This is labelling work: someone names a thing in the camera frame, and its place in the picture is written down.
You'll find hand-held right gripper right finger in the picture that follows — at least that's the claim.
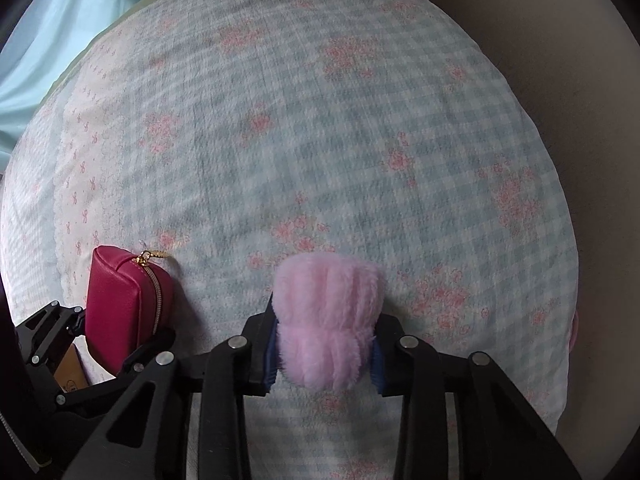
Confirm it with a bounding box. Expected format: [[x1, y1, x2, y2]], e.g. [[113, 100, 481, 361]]
[[370, 310, 583, 480]]

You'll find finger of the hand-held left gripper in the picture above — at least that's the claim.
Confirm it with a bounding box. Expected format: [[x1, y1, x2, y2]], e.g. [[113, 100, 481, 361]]
[[14, 302, 87, 369], [54, 329, 177, 409]]

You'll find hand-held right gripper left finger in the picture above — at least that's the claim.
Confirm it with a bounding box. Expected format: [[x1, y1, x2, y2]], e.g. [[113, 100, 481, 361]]
[[62, 295, 281, 480]]

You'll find cardboard box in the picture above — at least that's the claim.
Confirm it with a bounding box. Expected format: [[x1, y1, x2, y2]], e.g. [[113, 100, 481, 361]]
[[53, 344, 85, 394]]

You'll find magenta zipper pouch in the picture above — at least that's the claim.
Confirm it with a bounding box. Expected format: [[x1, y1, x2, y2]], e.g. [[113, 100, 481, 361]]
[[84, 244, 177, 377]]

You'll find pink fluffy plush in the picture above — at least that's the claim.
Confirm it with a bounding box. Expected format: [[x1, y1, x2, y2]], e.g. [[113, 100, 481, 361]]
[[272, 252, 389, 392]]

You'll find checkered floral bed sheet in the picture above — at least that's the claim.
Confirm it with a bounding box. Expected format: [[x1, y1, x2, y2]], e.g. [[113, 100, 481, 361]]
[[0, 0, 582, 480]]

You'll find light blue hanging cloth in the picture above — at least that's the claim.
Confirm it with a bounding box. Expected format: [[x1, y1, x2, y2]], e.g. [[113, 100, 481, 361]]
[[0, 0, 159, 162]]

